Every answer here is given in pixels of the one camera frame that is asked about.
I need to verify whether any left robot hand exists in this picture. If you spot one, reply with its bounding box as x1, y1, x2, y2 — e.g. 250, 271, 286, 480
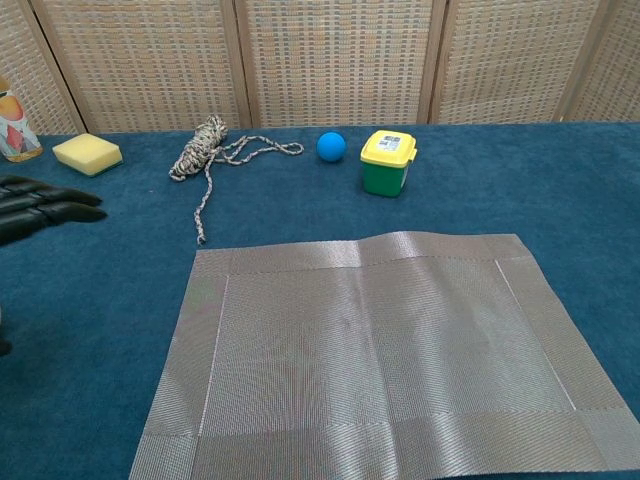
0, 174, 109, 246

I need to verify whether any brown woven placemat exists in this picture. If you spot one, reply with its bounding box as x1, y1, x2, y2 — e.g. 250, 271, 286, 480
128, 230, 640, 480

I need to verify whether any yellow sponge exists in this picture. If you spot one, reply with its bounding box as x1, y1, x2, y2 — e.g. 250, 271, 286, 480
51, 132, 124, 177

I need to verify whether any juice bottle with white cap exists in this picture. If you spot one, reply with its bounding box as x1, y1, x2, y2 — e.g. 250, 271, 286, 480
0, 77, 44, 164

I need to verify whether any woven bamboo screen panel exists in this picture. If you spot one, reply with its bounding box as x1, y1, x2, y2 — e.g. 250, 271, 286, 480
29, 0, 254, 134
232, 0, 449, 129
429, 0, 614, 125
0, 0, 89, 136
557, 0, 640, 124

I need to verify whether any blue ball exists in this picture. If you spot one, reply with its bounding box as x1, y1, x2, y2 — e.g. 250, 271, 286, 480
316, 131, 348, 164

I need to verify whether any green container with yellow lid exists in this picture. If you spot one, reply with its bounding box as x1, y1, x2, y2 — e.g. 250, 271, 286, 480
359, 129, 420, 198

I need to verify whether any blue felt table cover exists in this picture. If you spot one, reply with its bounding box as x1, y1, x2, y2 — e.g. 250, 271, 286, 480
0, 121, 640, 480

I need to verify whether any braided rope bundle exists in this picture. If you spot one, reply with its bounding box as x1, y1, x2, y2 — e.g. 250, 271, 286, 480
168, 114, 305, 246

